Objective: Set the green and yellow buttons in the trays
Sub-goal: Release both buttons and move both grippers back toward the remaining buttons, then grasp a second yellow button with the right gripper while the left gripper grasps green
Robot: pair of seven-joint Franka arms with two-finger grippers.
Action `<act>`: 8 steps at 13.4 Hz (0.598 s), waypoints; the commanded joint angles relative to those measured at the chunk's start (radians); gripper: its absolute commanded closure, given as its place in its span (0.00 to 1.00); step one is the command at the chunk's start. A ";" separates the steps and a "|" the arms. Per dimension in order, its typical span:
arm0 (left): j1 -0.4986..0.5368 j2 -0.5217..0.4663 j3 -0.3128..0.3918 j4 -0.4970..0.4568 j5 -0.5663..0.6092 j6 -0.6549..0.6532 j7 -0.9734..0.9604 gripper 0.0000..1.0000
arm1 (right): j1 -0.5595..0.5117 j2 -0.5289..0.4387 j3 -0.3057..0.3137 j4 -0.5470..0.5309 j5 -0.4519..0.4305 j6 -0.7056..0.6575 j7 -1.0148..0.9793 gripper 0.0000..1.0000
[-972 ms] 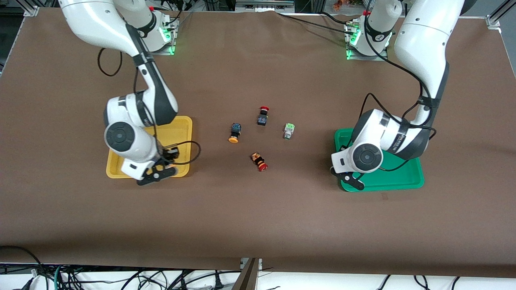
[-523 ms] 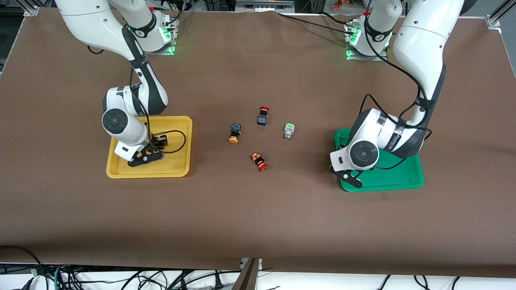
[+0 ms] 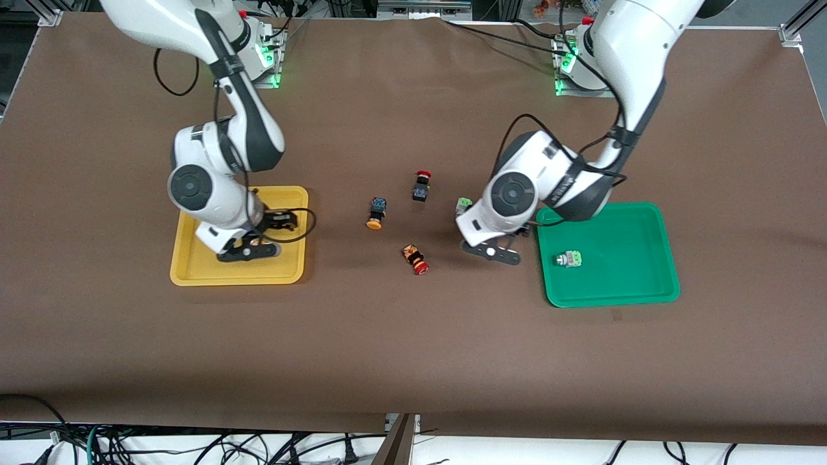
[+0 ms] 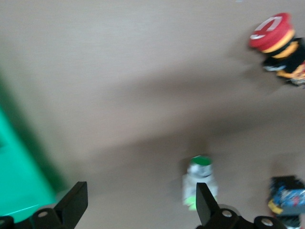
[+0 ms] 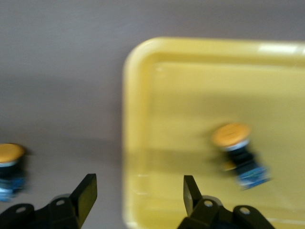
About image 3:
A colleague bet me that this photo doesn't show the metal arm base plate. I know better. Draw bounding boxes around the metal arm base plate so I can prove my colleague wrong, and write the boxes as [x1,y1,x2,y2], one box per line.
[249,26,288,89]
[552,36,624,99]

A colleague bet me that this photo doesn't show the brown table leg beam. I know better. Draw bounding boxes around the brown table leg beam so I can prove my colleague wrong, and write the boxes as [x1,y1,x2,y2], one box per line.
[372,413,417,465]

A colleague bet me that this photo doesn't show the green plastic tray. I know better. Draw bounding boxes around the green plastic tray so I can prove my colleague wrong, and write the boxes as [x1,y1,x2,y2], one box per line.
[535,201,681,309]

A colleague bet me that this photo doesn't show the teal cable under table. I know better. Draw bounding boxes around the teal cable under table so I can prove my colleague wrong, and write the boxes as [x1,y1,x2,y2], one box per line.
[86,423,105,465]

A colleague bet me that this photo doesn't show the yellow plastic tray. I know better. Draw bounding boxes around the yellow plastic tray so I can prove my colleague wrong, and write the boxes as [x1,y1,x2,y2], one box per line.
[169,185,309,287]

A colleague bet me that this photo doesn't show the brown table mat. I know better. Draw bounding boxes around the brown table mat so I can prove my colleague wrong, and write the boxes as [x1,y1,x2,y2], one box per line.
[0,12,827,446]

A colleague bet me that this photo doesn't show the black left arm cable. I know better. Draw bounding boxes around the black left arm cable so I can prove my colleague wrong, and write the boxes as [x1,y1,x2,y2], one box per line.
[494,36,631,227]

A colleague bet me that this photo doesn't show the grey metal box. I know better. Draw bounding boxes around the grey metal box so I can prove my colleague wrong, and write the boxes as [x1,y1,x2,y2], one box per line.
[378,0,472,20]

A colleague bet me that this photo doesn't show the red button orange body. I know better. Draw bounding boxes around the red button orange body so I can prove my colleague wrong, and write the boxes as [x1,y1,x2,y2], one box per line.
[401,243,430,276]

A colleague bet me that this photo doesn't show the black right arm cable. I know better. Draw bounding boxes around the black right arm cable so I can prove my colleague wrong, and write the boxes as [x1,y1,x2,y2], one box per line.
[153,39,317,245]

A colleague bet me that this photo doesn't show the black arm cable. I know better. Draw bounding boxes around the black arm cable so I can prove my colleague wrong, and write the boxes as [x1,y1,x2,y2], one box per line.
[494,36,631,227]
[153,39,317,245]

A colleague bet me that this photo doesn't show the yellow push button switch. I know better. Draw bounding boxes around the yellow push button switch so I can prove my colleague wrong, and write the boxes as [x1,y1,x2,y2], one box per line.
[365,197,388,231]

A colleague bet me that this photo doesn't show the black cable on table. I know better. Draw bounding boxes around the black cable on table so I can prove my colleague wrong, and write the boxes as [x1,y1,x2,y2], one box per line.
[443,19,569,57]

